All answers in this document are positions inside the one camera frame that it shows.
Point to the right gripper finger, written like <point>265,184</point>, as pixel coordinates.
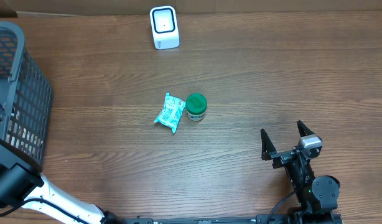
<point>268,149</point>
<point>303,129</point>

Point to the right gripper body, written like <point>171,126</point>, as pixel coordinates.
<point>282,158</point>

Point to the green lid jar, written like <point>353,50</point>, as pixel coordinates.
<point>196,106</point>

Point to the teal white snack packet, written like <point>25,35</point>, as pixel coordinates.
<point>171,112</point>

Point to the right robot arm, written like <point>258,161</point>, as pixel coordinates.
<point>316,196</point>

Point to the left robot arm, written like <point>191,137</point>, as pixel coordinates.
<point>22,184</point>

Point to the white barcode scanner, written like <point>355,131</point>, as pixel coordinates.
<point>165,31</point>

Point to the grey plastic mesh basket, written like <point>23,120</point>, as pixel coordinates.
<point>25,95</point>

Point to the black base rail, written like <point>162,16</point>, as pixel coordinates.
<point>197,221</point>

